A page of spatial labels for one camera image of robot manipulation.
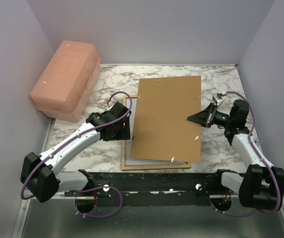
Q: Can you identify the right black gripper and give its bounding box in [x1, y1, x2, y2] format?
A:
[188, 103, 233, 128]

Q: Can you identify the brown fibreboard backing board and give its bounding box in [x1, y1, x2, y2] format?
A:
[130, 76, 202, 163]

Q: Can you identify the brown wooden picture frame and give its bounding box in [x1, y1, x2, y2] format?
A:
[121, 94, 192, 171]

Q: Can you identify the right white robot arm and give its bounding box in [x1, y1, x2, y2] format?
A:
[187, 100, 284, 212]

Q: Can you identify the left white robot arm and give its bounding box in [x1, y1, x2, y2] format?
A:
[20, 102, 131, 203]

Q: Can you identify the pink translucent plastic storage box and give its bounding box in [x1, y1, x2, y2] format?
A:
[30, 40, 100, 122]

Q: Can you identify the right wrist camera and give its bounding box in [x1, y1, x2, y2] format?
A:
[213, 92, 227, 106]

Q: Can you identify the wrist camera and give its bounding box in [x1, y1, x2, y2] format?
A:
[107, 94, 114, 107]
[213, 92, 227, 106]

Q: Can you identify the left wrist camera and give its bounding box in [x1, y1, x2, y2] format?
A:
[107, 94, 114, 107]

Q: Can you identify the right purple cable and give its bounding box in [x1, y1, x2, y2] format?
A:
[213, 91, 283, 218]

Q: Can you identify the purple cable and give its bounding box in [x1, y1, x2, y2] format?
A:
[20, 91, 133, 219]
[213, 91, 283, 218]

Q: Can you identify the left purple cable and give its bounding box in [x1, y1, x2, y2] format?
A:
[20, 91, 133, 219]

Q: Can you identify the black mounting base rail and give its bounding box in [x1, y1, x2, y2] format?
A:
[64, 170, 228, 207]

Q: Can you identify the aluminium extrusion frame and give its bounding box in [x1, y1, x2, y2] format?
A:
[12, 64, 284, 238]

